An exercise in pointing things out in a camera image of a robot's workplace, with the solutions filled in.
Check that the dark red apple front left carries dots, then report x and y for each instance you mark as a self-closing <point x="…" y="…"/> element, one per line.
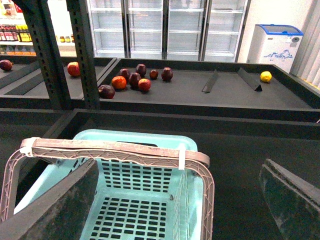
<point x="106" y="91"/>

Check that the shelf with bottles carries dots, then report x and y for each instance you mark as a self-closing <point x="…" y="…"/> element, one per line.
<point x="15" y="37"/>

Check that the dark red apple centre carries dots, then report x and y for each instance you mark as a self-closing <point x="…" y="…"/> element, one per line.
<point x="134" y="79"/>

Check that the small dark red apple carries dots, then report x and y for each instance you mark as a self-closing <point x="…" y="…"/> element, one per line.
<point x="153" y="74"/>

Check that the white zip tie left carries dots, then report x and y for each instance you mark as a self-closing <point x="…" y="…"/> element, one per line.
<point x="27" y="145"/>

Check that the black perforated post right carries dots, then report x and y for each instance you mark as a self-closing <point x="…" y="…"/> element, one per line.
<point x="84" y="51"/>

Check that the white chest freezer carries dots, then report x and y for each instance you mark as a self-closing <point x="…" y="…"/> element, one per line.
<point x="274" y="44"/>

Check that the red apple left bin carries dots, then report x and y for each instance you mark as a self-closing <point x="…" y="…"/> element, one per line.
<point x="73" y="69"/>

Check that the black upper left bin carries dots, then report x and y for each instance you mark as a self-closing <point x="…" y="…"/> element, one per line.
<point x="24" y="86"/>

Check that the glass door refrigerator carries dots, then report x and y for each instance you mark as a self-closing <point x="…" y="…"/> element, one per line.
<point x="183" y="30"/>

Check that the orange red apple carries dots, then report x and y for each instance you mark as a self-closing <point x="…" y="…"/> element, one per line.
<point x="119" y="82"/>

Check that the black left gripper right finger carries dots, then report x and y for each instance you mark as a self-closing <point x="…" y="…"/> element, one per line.
<point x="293" y="202"/>

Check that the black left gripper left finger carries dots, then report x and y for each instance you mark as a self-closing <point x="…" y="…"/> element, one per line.
<point x="58" y="214"/>

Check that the black divider left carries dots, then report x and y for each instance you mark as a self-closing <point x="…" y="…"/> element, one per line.
<point x="211" y="82"/>

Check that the black upper display bin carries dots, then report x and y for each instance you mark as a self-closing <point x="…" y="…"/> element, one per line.
<point x="284" y="98"/>

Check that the black divider right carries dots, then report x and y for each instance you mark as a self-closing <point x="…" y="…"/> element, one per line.
<point x="249" y="80"/>

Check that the black perforated post left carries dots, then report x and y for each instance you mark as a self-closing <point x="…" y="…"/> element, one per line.
<point x="38" y="19"/>

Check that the dark apple far left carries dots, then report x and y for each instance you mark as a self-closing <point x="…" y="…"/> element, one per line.
<point x="6" y="65"/>

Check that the dark red apple right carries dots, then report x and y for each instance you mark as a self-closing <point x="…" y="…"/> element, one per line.
<point x="167" y="74"/>

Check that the red yellow apple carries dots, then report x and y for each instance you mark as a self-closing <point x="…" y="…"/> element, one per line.
<point x="144" y="84"/>

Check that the white zip tie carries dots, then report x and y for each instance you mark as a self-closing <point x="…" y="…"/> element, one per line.
<point x="27" y="145"/>
<point x="181" y="156"/>

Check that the black perforated post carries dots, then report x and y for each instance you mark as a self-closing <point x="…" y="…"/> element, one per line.
<point x="84" y="51"/>
<point x="38" y="19"/>

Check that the white zip tie right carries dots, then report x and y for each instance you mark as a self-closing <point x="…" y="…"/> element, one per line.
<point x="181" y="156"/>

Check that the yellow lemon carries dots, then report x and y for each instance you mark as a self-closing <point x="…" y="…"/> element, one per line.
<point x="265" y="76"/>

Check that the black divider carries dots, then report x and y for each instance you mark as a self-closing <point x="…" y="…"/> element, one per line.
<point x="211" y="82"/>
<point x="249" y="80"/>

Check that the dark red apple back left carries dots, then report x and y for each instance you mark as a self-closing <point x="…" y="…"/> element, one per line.
<point x="124" y="72"/>

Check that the light blue plastic basket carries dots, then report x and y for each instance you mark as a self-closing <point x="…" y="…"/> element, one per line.
<point x="134" y="202"/>

